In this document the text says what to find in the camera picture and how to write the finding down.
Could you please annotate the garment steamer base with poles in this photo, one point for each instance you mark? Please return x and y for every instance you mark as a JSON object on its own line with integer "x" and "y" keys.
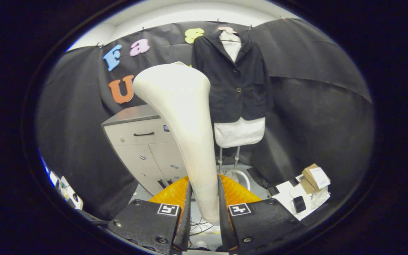
{"x": 230, "y": 176}

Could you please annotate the white shirt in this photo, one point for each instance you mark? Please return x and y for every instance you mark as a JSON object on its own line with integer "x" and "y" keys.
{"x": 239, "y": 134}

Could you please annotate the black backdrop cloth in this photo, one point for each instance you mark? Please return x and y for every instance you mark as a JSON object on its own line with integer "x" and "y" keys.
{"x": 313, "y": 106}

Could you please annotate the cream plastic clothes hanger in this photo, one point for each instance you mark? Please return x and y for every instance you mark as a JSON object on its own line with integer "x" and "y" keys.
{"x": 229, "y": 36}

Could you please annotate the grey cabinet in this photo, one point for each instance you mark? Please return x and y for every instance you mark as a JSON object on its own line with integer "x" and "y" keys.
{"x": 136, "y": 148}

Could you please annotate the white garment steamer head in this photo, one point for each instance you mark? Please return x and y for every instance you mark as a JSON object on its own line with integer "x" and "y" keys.
{"x": 182, "y": 124}

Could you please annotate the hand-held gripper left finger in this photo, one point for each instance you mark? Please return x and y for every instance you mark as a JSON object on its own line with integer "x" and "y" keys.
{"x": 184, "y": 230}

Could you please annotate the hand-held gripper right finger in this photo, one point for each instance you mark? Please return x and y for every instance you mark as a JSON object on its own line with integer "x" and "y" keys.
{"x": 224, "y": 226}

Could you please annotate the white cluttered items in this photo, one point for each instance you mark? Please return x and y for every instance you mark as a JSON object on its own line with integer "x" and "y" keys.
{"x": 71, "y": 194}

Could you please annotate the white crumpled bag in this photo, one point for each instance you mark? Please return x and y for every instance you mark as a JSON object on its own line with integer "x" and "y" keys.
{"x": 319, "y": 198}

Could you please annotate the black phone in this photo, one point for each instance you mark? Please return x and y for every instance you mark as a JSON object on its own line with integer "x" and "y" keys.
{"x": 299, "y": 204}

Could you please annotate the black suit jacket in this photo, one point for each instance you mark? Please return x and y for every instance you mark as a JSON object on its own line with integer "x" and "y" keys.
{"x": 232, "y": 99}

